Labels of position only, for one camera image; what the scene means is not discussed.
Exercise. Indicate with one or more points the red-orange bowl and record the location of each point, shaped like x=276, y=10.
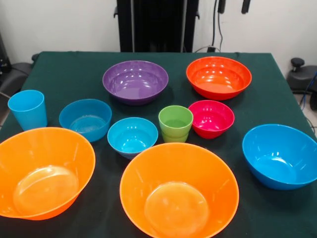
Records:
x=218, y=79

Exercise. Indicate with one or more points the medium blue bowl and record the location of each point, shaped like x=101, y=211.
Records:
x=84, y=119

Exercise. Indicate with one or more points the green cup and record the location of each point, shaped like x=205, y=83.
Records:
x=176, y=121

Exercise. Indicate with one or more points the small light blue bowl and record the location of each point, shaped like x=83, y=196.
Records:
x=131, y=136

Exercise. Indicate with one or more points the purple bowl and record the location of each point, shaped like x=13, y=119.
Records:
x=133, y=82

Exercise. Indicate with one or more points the pink bowl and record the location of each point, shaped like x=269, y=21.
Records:
x=210, y=119

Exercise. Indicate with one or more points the large orange bowl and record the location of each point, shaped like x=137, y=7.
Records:
x=178, y=193
x=44, y=168

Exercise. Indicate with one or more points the dark green tablecloth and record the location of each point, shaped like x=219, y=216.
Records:
x=59, y=79

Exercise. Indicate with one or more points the large blue bowl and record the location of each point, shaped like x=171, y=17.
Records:
x=280, y=156

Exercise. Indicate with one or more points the blue cup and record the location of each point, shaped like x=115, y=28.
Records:
x=29, y=111

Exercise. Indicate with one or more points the black office chair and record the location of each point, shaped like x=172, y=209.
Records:
x=15, y=74
x=299, y=79

